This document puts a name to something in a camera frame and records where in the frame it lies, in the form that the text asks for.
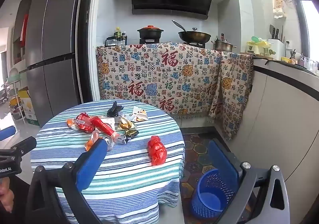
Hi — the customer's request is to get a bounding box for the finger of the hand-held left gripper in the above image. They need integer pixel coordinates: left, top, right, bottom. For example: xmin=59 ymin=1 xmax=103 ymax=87
xmin=0 ymin=126 xmax=16 ymax=141
xmin=0 ymin=136 xmax=37 ymax=162

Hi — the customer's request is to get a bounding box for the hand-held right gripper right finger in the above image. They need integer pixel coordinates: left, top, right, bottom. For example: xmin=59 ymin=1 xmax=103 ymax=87
xmin=208 ymin=139 xmax=291 ymax=224

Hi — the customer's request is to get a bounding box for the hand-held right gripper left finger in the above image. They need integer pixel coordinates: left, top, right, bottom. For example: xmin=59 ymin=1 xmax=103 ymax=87
xmin=25 ymin=138 xmax=109 ymax=224

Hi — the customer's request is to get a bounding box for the red snack wrapper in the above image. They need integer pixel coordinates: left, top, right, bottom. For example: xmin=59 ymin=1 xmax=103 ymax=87
xmin=75 ymin=112 xmax=96 ymax=132

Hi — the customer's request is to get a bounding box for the blue plastic basket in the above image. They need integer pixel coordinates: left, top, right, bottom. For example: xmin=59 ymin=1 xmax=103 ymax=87
xmin=191 ymin=170 xmax=240 ymax=219

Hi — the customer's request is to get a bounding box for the red plastic bag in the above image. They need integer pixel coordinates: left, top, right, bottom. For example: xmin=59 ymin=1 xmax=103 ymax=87
xmin=148 ymin=136 xmax=167 ymax=166

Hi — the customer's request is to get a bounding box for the person's left hand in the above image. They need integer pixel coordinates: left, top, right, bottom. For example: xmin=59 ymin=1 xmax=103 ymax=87
xmin=0 ymin=179 xmax=14 ymax=213

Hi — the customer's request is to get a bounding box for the hexagon patterned floor mat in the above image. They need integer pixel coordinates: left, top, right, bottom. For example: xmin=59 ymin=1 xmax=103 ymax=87
xmin=179 ymin=133 xmax=250 ymax=214

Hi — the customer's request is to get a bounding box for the clear plastic cup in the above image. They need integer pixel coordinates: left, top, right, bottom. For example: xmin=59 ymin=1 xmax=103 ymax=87
xmin=91 ymin=130 xmax=115 ymax=150

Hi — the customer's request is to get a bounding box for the round striped table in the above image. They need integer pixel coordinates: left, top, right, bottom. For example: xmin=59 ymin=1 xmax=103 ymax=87
xmin=30 ymin=101 xmax=186 ymax=224

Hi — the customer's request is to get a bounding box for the yellow cardboard box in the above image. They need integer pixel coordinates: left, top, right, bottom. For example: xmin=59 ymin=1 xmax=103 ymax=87
xmin=17 ymin=87 xmax=40 ymax=126

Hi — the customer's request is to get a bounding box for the red tube wrapper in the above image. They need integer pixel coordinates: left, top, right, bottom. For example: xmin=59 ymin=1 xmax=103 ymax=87
xmin=90 ymin=116 xmax=120 ymax=140

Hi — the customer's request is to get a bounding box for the green shelf rack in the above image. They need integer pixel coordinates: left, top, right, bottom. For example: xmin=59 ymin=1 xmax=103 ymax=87
xmin=6 ymin=68 xmax=28 ymax=125

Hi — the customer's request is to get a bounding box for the black gold wrapper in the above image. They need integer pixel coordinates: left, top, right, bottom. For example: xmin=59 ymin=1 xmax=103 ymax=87
xmin=122 ymin=129 xmax=139 ymax=143

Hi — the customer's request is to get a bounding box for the black crumpled wrapper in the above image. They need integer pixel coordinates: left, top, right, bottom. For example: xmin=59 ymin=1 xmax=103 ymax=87
xmin=107 ymin=101 xmax=124 ymax=117

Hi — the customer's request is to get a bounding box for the white snack packet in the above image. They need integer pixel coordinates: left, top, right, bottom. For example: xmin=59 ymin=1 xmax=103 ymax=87
xmin=130 ymin=107 xmax=148 ymax=122

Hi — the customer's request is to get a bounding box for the kitchen counter cabinet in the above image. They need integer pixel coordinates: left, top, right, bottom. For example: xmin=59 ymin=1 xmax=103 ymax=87
xmin=249 ymin=54 xmax=319 ymax=183

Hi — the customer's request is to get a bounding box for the printed blanket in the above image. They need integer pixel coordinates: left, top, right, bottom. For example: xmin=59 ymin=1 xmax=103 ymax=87
xmin=96 ymin=42 xmax=255 ymax=141

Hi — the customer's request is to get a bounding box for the red hanging cloth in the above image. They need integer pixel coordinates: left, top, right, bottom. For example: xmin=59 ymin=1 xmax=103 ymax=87
xmin=21 ymin=13 xmax=29 ymax=46

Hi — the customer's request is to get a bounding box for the grey refrigerator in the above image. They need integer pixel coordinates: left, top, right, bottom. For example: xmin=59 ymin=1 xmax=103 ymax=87
xmin=25 ymin=0 xmax=98 ymax=127

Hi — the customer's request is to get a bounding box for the steel pot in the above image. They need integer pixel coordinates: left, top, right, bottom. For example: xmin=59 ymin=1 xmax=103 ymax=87
xmin=211 ymin=39 xmax=237 ymax=52

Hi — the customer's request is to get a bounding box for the cream yellow green appliance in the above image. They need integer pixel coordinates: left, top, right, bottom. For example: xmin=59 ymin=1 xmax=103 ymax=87
xmin=245 ymin=37 xmax=271 ymax=56

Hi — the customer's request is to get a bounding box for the white knife block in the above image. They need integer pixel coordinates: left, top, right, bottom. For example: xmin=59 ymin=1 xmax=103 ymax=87
xmin=268 ymin=25 xmax=285 ymax=60

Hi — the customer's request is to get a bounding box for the black wok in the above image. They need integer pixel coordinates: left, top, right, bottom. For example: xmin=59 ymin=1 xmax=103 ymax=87
xmin=172 ymin=20 xmax=212 ymax=43

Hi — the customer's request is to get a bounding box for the yellow cap oil bottle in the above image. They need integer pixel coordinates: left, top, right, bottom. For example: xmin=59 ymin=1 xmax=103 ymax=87
xmin=114 ymin=27 xmax=122 ymax=45

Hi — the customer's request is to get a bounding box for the clear glass cup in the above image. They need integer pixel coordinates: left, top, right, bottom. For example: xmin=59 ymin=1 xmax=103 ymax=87
xmin=303 ymin=56 xmax=318 ymax=73

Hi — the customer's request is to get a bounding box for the black gas stove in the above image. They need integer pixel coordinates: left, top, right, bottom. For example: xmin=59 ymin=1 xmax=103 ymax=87
xmin=139 ymin=38 xmax=206 ymax=49

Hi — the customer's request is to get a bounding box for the black clay pot red lid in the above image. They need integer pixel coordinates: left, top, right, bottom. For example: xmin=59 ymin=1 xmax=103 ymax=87
xmin=137 ymin=25 xmax=164 ymax=40

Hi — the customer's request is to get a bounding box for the hanging paper bag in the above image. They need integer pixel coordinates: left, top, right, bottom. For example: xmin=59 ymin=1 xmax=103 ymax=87
xmin=272 ymin=0 xmax=286 ymax=19

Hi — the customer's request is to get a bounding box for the window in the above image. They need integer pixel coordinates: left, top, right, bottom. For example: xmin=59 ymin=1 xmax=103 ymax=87
xmin=284 ymin=0 xmax=319 ymax=75

